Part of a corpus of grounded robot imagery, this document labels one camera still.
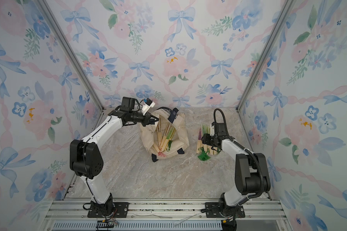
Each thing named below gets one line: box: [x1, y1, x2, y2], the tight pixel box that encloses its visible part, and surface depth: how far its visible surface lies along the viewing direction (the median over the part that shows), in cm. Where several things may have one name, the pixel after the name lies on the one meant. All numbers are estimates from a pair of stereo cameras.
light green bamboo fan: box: [197, 146, 212, 161], surface depth 95 cm
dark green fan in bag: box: [161, 126, 176, 153], surface depth 99 cm
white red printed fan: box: [156, 118, 170, 158], surface depth 100 cm
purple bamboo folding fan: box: [196, 127, 204, 154], surface depth 102 cm
